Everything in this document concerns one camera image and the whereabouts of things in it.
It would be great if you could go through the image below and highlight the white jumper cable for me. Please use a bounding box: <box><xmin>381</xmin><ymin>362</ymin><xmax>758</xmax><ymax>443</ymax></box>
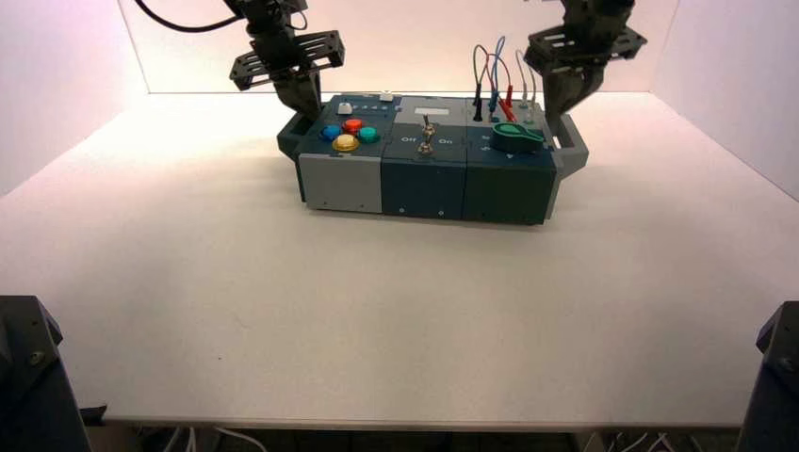
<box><xmin>515</xmin><ymin>48</ymin><xmax>540</xmax><ymax>124</ymax></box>

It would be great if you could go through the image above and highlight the blue jumper cable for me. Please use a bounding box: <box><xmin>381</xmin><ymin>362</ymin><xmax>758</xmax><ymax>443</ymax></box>
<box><xmin>487</xmin><ymin>35</ymin><xmax>508</xmax><ymax>120</ymax></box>

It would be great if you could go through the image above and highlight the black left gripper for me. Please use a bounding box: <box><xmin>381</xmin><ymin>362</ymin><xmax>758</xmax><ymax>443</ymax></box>
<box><xmin>224</xmin><ymin>0</ymin><xmax>347</xmax><ymax>122</ymax></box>

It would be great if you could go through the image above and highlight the dark teal grey task box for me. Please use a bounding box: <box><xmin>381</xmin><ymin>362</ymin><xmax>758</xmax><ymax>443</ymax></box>
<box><xmin>277</xmin><ymin>92</ymin><xmax>591</xmax><ymax>226</ymax></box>

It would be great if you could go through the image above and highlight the green rotary knob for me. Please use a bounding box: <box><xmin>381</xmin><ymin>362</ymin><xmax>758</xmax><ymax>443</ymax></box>
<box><xmin>489</xmin><ymin>121</ymin><xmax>546</xmax><ymax>155</ymax></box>

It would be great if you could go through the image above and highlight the black jumper cable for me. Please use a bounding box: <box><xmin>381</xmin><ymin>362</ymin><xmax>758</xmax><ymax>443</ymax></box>
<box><xmin>471</xmin><ymin>44</ymin><xmax>490</xmax><ymax>122</ymax></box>

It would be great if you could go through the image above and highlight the red jumper cable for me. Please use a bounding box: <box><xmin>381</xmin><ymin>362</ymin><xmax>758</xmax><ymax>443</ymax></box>
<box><xmin>486</xmin><ymin>53</ymin><xmax>521</xmax><ymax>124</ymax></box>

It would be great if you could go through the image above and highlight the white cable under table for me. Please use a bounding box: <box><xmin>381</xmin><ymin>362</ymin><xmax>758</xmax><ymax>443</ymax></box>
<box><xmin>213</xmin><ymin>427</ymin><xmax>270</xmax><ymax>452</ymax></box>
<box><xmin>162</xmin><ymin>427</ymin><xmax>200</xmax><ymax>452</ymax></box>
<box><xmin>614</xmin><ymin>431</ymin><xmax>672</xmax><ymax>452</ymax></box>

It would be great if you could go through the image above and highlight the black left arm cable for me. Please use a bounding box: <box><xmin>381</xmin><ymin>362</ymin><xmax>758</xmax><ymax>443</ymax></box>
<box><xmin>133</xmin><ymin>0</ymin><xmax>243</xmax><ymax>34</ymax></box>

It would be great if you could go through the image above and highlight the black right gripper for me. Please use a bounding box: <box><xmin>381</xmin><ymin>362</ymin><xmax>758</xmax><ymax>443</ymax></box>
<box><xmin>523</xmin><ymin>0</ymin><xmax>648</xmax><ymax>134</ymax></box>

